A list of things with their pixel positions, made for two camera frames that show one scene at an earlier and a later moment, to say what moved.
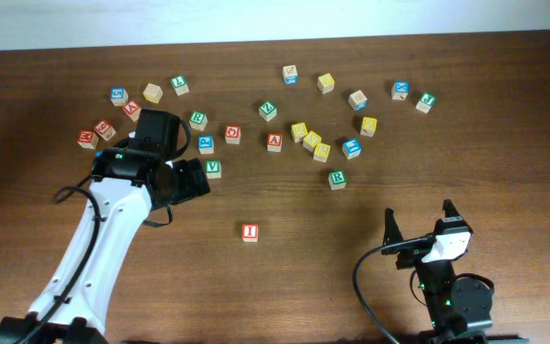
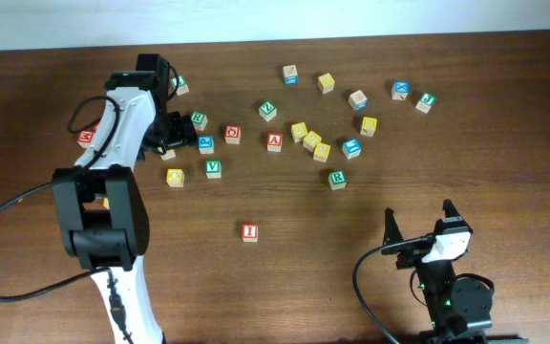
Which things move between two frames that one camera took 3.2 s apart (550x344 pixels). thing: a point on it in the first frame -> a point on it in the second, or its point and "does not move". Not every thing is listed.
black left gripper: x=193 y=180 -> x=183 y=133
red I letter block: x=250 y=232 does not move
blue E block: x=351 y=148 does not move
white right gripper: x=392 y=231 does not move
